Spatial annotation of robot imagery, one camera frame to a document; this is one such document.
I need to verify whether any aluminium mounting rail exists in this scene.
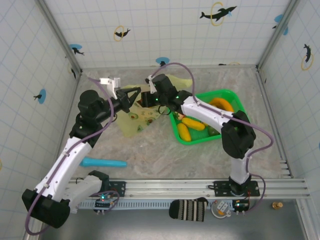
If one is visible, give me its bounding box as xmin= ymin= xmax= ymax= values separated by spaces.
xmin=66 ymin=177 xmax=312 ymax=201

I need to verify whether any turquoise plastic cylinder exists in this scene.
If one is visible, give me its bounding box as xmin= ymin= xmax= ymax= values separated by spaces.
xmin=80 ymin=157 xmax=128 ymax=169

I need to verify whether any white slotted cable duct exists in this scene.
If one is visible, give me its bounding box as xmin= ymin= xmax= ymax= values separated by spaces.
xmin=77 ymin=199 xmax=235 ymax=210

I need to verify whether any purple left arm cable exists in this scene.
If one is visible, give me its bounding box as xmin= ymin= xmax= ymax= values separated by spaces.
xmin=24 ymin=76 xmax=118 ymax=236

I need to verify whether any aluminium frame post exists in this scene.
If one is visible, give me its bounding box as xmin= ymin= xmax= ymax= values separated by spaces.
xmin=256 ymin=0 xmax=301 ymax=71
xmin=37 ymin=0 xmax=83 ymax=75

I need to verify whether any shark blue oval sticker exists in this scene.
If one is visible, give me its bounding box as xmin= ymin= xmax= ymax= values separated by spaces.
xmin=69 ymin=43 xmax=85 ymax=56

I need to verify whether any whale dolphin ring sticker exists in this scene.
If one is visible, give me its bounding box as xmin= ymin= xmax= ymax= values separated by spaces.
xmin=199 ymin=1 xmax=238 ymax=27

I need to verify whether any small black fish ring sticker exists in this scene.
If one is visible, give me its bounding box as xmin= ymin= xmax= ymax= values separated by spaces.
xmin=67 ymin=62 xmax=77 ymax=80

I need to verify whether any black beige striped sock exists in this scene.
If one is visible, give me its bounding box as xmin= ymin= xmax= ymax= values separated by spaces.
xmin=168 ymin=197 xmax=209 ymax=222

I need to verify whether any tall dolphin yellow ring sticker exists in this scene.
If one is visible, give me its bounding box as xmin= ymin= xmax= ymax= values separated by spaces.
xmin=300 ymin=43 xmax=315 ymax=71

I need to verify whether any fake banana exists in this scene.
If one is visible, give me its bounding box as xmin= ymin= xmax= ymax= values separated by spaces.
xmin=208 ymin=97 xmax=235 ymax=113

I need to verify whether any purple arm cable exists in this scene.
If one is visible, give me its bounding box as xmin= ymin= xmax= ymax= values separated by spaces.
xmin=24 ymin=76 xmax=118 ymax=236
xmin=149 ymin=62 xmax=275 ymax=216

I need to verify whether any green plastic basket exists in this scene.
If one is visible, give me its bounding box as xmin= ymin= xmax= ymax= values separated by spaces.
xmin=169 ymin=88 xmax=250 ymax=146

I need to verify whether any long yellow fake fruit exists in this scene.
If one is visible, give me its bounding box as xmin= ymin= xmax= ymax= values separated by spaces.
xmin=181 ymin=117 xmax=206 ymax=131

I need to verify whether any yellow translucent plastic bag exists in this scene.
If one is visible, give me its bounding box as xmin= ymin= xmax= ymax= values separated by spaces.
xmin=115 ymin=73 xmax=194 ymax=138

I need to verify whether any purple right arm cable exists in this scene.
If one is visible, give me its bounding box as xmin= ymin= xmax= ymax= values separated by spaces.
xmin=149 ymin=62 xmax=275 ymax=216

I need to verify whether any small dolphin yellow ring sticker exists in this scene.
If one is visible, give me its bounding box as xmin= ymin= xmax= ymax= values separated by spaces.
xmin=113 ymin=24 xmax=132 ymax=42

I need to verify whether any seal blue circle sticker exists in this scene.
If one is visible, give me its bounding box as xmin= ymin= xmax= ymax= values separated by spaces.
xmin=155 ymin=56 xmax=170 ymax=68

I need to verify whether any oval yellow fake fruit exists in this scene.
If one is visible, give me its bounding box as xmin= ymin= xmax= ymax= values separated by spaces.
xmin=176 ymin=122 xmax=192 ymax=142

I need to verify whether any fish blue oval sticker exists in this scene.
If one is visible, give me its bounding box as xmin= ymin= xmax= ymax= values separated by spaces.
xmin=33 ymin=88 xmax=48 ymax=104

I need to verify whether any green fake avocado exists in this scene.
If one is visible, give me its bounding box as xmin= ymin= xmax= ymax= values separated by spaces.
xmin=207 ymin=126 xmax=221 ymax=137

